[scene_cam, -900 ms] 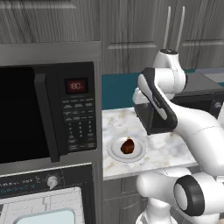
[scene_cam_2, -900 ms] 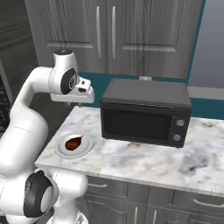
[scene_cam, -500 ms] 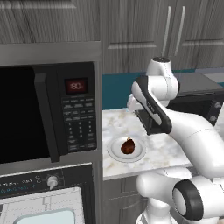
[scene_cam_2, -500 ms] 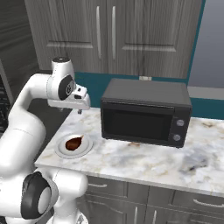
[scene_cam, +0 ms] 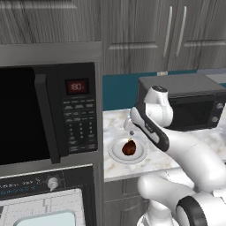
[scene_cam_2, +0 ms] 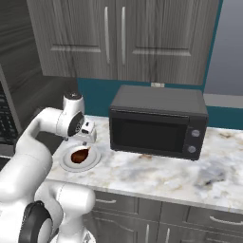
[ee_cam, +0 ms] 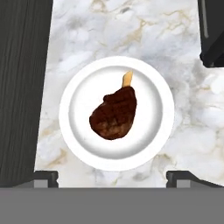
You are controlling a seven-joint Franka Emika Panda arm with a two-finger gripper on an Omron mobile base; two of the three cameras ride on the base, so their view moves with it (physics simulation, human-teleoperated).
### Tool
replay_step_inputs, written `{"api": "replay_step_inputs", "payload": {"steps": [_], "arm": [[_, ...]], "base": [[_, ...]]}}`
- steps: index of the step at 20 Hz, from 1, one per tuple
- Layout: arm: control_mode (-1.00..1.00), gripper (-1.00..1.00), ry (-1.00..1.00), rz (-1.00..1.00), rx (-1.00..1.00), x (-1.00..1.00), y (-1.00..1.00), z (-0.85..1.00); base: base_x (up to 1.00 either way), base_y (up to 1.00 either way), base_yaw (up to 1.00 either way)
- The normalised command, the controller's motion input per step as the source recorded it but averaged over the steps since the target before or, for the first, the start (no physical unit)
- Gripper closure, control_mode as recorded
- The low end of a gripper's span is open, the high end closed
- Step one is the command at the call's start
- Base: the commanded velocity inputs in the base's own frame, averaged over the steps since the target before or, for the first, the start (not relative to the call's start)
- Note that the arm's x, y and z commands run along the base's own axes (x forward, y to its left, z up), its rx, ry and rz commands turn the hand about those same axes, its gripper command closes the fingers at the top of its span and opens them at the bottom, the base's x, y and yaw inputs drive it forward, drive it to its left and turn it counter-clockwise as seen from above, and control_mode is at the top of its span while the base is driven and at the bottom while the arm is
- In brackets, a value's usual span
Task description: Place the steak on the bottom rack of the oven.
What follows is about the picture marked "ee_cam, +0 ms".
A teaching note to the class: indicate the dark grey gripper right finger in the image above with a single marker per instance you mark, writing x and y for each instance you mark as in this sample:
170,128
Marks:
178,178

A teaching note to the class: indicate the brown steak with bone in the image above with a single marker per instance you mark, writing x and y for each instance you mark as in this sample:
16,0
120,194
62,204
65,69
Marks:
115,116

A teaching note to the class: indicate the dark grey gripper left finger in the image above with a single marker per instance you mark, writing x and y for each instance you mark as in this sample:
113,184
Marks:
46,178

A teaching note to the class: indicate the white round plate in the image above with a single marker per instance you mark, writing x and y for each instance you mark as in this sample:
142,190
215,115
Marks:
87,122

